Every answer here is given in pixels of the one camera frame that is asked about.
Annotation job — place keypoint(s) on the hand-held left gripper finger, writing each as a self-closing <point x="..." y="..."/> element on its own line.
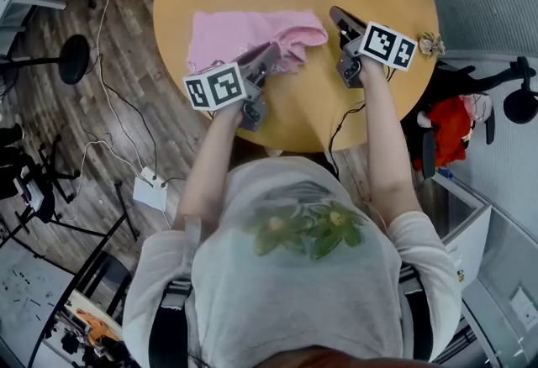
<point x="260" y="55"/>

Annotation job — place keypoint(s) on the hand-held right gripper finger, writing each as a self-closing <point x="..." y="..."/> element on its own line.
<point x="346" y="24"/>

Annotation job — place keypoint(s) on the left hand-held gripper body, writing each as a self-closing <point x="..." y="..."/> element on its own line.
<point x="223" y="87"/>

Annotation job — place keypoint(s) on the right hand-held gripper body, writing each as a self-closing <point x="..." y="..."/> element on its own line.
<point x="378" y="51"/>

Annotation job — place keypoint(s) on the pink long-sleeve shirt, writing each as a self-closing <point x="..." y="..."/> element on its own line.
<point x="252" y="38"/>

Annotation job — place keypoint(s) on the person's left forearm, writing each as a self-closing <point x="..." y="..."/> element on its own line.
<point x="210" y="173"/>

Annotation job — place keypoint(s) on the person's right forearm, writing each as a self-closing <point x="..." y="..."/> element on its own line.
<point x="386" y="156"/>

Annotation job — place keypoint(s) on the small pale flower ornament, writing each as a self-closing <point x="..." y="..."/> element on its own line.
<point x="432" y="43"/>

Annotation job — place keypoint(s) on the red plush toy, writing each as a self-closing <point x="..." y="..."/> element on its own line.
<point x="449" y="131"/>

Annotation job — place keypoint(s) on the pink bag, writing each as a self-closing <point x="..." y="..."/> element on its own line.
<point x="477" y="106"/>

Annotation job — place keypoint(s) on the white power strip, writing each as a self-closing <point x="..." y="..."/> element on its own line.
<point x="153" y="178"/>

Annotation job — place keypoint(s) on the white flat box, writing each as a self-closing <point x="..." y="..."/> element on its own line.
<point x="149" y="194"/>

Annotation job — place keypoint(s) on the black standing fan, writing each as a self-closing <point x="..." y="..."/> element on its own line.
<point x="75" y="59"/>

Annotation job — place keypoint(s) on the black low-back office chair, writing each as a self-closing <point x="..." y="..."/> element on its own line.
<point x="33" y="185"/>

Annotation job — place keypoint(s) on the black stool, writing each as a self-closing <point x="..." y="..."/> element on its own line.
<point x="107" y="278"/>

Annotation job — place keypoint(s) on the small potted flower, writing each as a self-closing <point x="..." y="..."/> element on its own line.
<point x="460" y="275"/>

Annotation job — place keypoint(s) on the small white round table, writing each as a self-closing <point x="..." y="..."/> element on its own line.
<point x="84" y="307"/>

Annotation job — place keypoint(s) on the orange cloth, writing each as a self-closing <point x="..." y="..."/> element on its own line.
<point x="98" y="326"/>

